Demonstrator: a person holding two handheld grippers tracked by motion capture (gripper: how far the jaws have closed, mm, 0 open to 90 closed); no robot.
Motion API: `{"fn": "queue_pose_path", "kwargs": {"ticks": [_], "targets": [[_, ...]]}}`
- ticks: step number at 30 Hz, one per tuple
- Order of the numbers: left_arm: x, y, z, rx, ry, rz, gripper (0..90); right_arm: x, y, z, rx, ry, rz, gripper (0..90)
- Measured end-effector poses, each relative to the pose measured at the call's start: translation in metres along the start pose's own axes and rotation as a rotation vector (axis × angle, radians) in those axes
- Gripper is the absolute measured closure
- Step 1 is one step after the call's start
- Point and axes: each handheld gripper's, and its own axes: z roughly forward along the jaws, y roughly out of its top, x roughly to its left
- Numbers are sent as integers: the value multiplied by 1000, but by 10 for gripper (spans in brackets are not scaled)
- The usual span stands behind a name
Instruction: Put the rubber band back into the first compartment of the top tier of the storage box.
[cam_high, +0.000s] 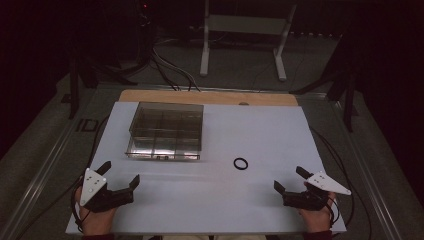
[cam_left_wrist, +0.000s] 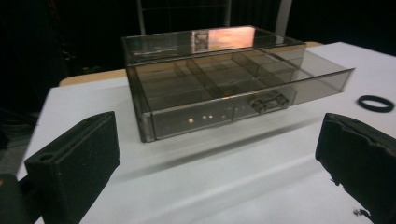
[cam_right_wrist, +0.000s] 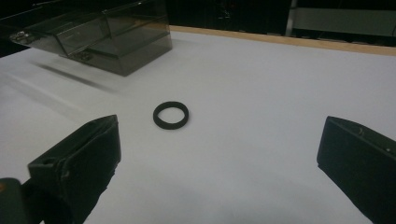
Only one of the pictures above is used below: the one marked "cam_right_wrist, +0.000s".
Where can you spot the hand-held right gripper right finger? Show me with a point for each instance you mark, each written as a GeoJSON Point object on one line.
{"type": "Point", "coordinates": [361, 168]}

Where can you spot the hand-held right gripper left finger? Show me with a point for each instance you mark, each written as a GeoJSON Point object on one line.
{"type": "Point", "coordinates": [84, 165]}

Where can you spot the smoky transparent acrylic drawer box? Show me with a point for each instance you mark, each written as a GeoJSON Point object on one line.
{"type": "Point", "coordinates": [118, 37]}

